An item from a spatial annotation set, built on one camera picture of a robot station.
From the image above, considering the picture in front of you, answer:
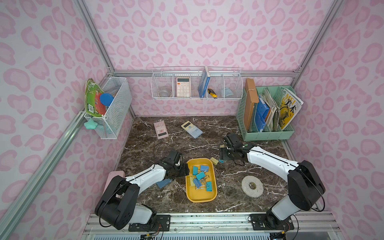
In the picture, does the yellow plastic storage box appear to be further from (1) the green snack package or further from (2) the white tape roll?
(1) the green snack package

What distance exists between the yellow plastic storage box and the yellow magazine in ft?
1.85

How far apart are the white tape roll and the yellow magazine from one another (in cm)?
42

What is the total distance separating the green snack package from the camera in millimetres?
676

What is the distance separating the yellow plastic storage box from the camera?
2.64 feet
